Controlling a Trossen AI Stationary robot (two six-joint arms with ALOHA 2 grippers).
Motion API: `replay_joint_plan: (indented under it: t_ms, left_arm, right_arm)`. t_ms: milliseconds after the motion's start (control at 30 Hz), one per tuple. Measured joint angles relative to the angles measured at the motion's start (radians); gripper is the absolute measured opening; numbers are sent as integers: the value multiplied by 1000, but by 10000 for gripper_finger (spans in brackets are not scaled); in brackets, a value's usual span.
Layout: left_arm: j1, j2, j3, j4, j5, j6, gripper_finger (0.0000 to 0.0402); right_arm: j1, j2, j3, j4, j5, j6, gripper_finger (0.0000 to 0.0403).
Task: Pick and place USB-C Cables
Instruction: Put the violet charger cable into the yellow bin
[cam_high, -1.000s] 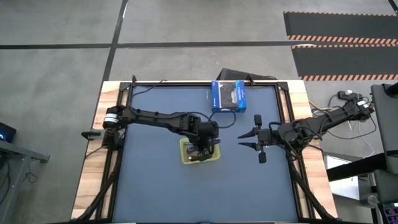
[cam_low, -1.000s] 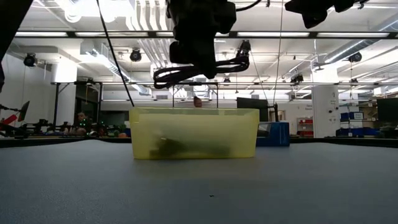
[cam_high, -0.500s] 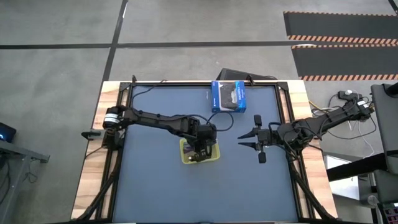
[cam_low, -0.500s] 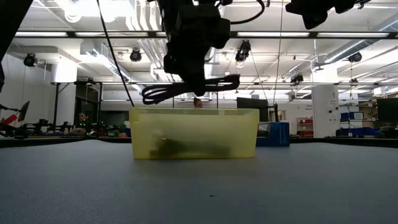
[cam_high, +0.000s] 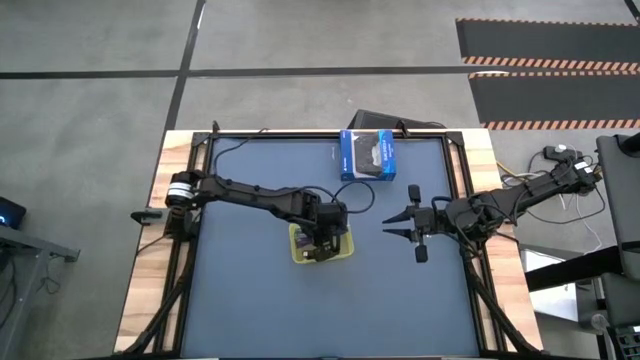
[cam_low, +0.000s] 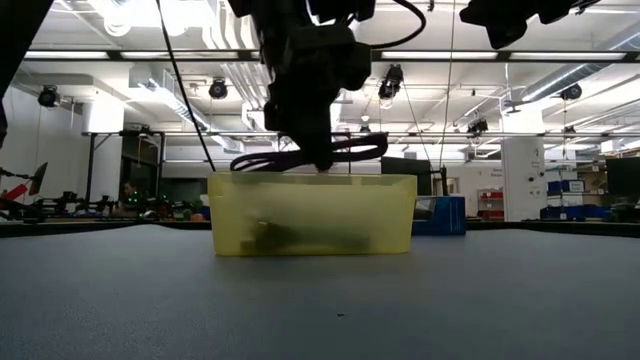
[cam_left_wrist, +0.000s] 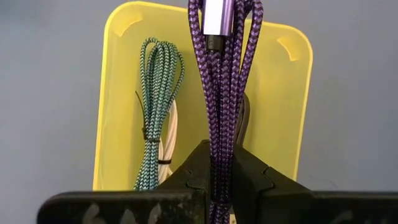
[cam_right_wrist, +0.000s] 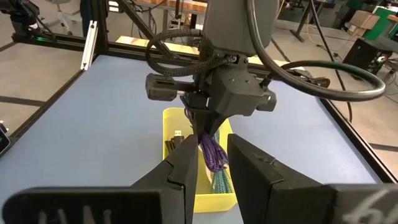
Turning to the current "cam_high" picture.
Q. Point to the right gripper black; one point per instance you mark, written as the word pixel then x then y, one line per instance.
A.
pixel 432 221

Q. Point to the black device with blue light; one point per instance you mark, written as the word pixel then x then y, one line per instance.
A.
pixel 11 212

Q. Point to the black flat case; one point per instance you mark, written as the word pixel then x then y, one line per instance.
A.
pixel 375 120

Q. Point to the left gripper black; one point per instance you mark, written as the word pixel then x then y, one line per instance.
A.
pixel 330 222

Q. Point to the black power strip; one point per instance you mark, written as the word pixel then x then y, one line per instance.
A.
pixel 559 152

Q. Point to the blue cardboard box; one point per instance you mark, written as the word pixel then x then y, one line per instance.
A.
pixel 367 155

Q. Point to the black aluminium table frame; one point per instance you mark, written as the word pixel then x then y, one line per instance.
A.
pixel 280 134

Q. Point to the grey metal table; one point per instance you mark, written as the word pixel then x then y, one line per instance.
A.
pixel 30 250

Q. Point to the blue-grey table mat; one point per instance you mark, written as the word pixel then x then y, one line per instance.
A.
pixel 250 300

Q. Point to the black clamp mount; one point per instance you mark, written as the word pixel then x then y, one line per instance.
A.
pixel 146 216

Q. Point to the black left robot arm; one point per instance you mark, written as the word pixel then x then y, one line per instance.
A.
pixel 260 196

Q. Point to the black orange-striped floor mat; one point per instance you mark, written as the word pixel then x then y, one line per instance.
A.
pixel 555 100
pixel 550 40

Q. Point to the yellow translucent plastic bin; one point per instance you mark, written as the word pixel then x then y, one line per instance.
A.
pixel 296 256

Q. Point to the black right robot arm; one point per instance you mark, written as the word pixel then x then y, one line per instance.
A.
pixel 525 192

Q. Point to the black metal bar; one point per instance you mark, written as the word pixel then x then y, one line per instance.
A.
pixel 575 270

